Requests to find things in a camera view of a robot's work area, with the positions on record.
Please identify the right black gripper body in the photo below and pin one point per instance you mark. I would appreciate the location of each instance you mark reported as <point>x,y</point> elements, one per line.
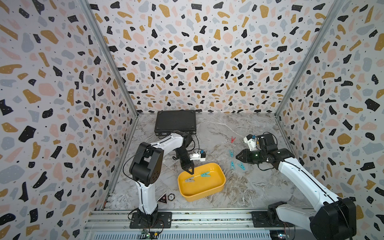
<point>253,157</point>

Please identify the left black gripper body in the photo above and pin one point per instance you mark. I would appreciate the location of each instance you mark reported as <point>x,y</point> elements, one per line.
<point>184,158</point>

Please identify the grey clothespin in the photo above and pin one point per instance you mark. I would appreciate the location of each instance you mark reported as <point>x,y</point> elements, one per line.
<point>190,180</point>

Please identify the yellow plastic storage tray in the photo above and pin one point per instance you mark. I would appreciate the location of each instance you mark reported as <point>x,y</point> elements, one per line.
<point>202,187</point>

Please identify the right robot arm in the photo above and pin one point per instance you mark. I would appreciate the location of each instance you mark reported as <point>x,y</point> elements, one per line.
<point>331,218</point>

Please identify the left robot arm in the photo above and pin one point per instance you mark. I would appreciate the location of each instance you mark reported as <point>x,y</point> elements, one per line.
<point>147,165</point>

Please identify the black hard case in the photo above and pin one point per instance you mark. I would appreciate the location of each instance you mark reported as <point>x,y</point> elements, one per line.
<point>170,121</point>

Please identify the black triangle marker sticker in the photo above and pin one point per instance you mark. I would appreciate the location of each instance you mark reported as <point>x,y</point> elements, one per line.
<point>163,199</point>

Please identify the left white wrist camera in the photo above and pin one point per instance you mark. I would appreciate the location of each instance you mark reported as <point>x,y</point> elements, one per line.
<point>199,156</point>

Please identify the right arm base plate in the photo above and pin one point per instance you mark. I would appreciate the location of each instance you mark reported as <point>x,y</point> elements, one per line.
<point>260,219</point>

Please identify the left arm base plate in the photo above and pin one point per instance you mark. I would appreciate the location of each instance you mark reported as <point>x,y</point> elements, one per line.
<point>157,220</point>

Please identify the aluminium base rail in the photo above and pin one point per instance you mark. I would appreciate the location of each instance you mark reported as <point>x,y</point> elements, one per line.
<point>200,224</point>

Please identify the right frame aluminium post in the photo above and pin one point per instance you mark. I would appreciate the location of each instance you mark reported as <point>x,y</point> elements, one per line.
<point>335,8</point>

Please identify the frame aluminium post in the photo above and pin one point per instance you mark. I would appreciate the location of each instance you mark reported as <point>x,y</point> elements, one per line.
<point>86,9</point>
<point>335,8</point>

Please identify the left frame aluminium post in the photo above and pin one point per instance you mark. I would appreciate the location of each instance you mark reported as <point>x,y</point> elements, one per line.
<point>86,9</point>

